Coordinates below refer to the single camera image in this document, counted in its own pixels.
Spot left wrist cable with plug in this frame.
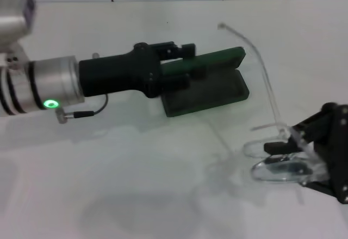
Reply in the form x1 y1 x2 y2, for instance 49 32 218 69
55 94 110 125

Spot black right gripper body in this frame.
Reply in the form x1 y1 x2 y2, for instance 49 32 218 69
327 105 348 203

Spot clear white glasses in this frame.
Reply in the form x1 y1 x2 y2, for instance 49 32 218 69
217 22 330 186

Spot green glasses case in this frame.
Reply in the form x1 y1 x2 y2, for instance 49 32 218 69
160 46 250 118

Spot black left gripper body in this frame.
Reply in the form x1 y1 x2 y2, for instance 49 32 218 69
78 42 164 99

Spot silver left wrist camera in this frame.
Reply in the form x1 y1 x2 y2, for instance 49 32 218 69
0 0 36 53

